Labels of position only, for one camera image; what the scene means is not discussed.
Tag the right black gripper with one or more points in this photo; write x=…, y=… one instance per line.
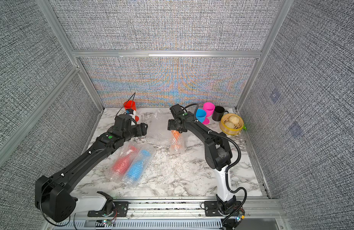
x=170, y=125

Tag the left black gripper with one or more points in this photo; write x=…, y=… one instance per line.
x=141, y=129

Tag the blue wine glass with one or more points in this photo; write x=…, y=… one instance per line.
x=201, y=115
x=137, y=168

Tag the orange wine glass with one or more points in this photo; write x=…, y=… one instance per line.
x=177, y=143

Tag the clear bubble wrap sheet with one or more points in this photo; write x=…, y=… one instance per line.
x=157, y=133

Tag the red plastic wine glass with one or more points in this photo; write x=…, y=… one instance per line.
x=130, y=104

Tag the pink plastic wine glass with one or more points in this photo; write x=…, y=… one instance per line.
x=209, y=109

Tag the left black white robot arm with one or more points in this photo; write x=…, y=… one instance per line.
x=53, y=194

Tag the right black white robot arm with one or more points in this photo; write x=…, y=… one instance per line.
x=218, y=156

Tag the wrapped red wine glass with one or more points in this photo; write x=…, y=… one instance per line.
x=123, y=162

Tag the black mug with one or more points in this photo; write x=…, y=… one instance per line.
x=218, y=113

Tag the yellow bowl with buns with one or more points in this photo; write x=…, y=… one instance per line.
x=232, y=124

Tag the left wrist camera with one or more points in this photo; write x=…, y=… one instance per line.
x=133, y=113

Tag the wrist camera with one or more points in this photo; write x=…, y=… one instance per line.
x=176, y=110
x=133, y=113

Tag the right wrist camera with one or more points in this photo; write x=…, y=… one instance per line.
x=176, y=110

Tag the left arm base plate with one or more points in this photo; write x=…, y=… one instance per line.
x=118, y=208

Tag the aluminium front rail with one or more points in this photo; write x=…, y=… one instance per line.
x=192, y=207

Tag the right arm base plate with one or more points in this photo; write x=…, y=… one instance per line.
x=212, y=209

